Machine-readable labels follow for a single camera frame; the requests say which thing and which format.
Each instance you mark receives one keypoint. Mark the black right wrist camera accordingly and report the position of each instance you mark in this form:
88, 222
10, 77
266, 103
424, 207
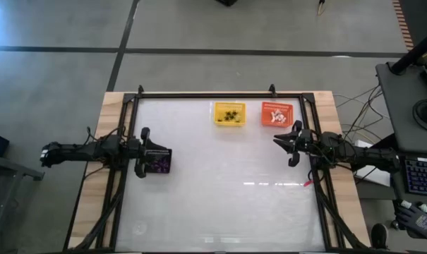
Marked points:
330, 139

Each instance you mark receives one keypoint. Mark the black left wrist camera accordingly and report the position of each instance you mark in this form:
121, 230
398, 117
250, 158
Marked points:
111, 143

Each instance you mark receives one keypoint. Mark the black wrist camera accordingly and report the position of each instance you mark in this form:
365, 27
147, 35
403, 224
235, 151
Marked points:
330, 139
111, 143

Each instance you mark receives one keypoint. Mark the yellow plastic basket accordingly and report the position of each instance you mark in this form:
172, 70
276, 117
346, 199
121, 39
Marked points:
218, 120

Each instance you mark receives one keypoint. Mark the black floor mat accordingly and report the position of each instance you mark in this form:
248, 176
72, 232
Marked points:
425, 17

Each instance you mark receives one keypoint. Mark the black pole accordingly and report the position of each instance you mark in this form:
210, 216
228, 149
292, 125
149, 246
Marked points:
414, 53

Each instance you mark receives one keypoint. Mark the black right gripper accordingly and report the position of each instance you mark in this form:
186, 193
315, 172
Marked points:
303, 143

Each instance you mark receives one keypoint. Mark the white box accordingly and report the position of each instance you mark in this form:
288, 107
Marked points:
375, 174

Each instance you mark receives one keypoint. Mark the grey desk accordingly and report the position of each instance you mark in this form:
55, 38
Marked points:
400, 187
400, 106

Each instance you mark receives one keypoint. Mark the orange plastic basket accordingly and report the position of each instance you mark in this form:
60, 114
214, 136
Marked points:
266, 120

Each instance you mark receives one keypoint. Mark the red connector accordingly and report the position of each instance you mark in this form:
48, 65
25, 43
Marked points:
307, 183

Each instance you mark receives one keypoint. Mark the wooden stick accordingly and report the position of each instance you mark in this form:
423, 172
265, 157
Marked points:
321, 7

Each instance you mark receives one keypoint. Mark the black desk leg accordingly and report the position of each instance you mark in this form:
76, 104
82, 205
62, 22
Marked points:
386, 139

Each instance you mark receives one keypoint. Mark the black keyboard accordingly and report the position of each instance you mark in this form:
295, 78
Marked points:
423, 175

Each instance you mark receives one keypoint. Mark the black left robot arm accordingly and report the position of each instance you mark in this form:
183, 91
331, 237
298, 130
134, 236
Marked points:
75, 151

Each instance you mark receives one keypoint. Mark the person's foot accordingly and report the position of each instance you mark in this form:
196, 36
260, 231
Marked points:
379, 235

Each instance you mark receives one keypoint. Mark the person's hand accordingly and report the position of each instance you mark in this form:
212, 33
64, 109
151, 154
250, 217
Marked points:
416, 222

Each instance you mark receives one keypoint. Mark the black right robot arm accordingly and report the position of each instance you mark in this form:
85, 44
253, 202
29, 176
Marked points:
375, 155

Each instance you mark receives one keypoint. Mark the black plastic basket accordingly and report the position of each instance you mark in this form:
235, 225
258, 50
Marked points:
151, 170

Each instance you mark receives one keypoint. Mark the black round stand base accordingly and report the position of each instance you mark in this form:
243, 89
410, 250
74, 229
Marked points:
426, 113

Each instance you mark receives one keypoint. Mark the black object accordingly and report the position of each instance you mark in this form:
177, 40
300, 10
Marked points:
227, 1

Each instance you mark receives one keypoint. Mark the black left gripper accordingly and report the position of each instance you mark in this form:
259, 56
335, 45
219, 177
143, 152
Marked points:
139, 151

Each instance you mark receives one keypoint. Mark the black caster wheel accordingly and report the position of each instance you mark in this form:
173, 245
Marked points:
395, 225

